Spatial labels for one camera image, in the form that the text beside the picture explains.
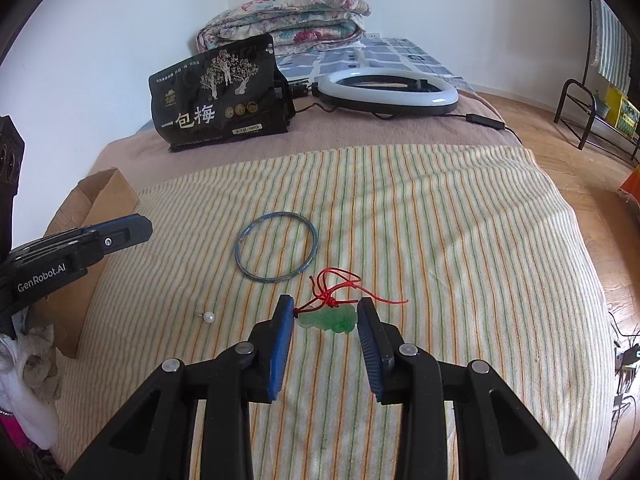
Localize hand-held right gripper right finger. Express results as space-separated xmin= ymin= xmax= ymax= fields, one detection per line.
xmin=356 ymin=296 xmax=583 ymax=480

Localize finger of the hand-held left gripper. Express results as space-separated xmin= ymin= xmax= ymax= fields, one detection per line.
xmin=12 ymin=213 xmax=153 ymax=267

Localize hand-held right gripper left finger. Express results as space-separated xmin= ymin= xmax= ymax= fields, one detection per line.
xmin=64 ymin=294 xmax=296 ymax=480

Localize cardboard box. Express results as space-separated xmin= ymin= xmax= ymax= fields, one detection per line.
xmin=32 ymin=167 xmax=141 ymax=359

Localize green jade pendant red cord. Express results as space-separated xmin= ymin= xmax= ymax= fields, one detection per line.
xmin=295 ymin=267 xmax=408 ymax=335

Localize dark thin bangle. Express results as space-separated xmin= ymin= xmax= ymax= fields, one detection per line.
xmin=235 ymin=212 xmax=319 ymax=283

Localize yellow striped towel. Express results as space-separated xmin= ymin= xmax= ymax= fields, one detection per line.
xmin=50 ymin=144 xmax=617 ymax=480

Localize black snack bag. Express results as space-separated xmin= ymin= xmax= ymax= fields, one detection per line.
xmin=148 ymin=35 xmax=296 ymax=153

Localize brown blanket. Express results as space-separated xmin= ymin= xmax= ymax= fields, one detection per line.
xmin=92 ymin=87 xmax=526 ymax=196

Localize folded floral quilt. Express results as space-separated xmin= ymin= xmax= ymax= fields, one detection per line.
xmin=196 ymin=0 xmax=372 ymax=53

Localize blue checked bed sheet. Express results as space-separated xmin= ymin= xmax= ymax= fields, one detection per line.
xmin=275 ymin=35 xmax=468 ymax=92

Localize black metal clothes rack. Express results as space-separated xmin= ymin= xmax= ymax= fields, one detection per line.
xmin=554 ymin=0 xmax=640 ymax=163

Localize yellow box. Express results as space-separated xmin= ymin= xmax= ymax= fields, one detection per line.
xmin=605 ymin=85 xmax=640 ymax=136

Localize striped hanging cloth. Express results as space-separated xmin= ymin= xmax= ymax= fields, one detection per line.
xmin=590 ymin=0 xmax=635 ymax=88

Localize black ring light cable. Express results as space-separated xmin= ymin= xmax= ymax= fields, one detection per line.
xmin=370 ymin=110 xmax=526 ymax=148

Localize white ring light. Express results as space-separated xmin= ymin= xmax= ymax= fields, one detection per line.
xmin=311 ymin=71 xmax=459 ymax=116

